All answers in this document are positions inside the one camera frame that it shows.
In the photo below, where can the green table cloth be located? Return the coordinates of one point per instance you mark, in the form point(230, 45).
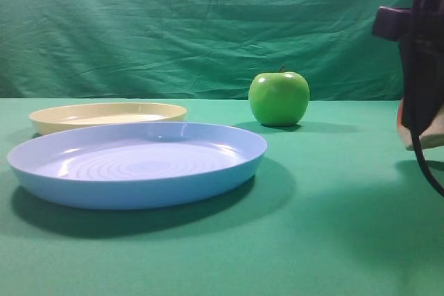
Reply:
point(338, 207)

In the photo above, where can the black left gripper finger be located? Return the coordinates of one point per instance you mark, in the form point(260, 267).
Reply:
point(423, 87)

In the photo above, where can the green apple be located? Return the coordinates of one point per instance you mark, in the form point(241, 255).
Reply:
point(279, 99)

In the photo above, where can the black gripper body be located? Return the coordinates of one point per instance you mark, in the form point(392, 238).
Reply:
point(417, 28)

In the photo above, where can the blue plastic plate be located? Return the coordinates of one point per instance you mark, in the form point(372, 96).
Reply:
point(137, 165)

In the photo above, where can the round red-yellow bread bun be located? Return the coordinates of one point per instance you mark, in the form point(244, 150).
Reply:
point(432, 137)

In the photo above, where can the yellow plastic plate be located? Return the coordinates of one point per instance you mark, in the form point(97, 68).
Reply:
point(68, 117)

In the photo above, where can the green backdrop cloth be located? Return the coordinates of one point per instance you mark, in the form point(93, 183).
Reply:
point(194, 48)

